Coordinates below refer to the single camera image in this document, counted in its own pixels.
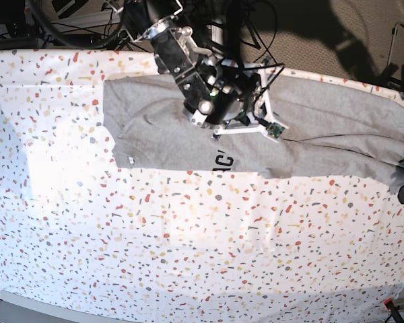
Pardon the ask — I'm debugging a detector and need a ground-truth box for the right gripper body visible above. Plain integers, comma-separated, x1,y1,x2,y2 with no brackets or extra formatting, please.
212,60,288,140

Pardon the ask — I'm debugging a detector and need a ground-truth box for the red black spring clamp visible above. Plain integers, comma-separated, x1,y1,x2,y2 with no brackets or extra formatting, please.
383,299,404,323

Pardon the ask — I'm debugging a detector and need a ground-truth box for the grey metal stand frame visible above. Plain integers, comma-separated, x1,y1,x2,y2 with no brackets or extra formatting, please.
386,22,404,68

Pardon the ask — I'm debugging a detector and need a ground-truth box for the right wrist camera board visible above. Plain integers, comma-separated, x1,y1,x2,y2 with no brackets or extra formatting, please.
266,122,286,142

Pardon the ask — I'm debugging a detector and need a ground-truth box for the grey T-shirt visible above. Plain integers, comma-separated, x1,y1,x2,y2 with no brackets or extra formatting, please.
103,75,404,191

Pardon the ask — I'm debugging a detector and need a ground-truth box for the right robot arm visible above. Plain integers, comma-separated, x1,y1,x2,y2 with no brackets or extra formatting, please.
108,1,288,141

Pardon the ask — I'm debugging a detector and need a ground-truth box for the terrazzo pattern table cloth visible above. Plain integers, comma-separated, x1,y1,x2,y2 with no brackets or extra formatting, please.
0,50,404,322

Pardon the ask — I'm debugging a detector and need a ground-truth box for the black cable bundle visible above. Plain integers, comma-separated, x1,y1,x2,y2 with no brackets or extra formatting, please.
201,0,280,67

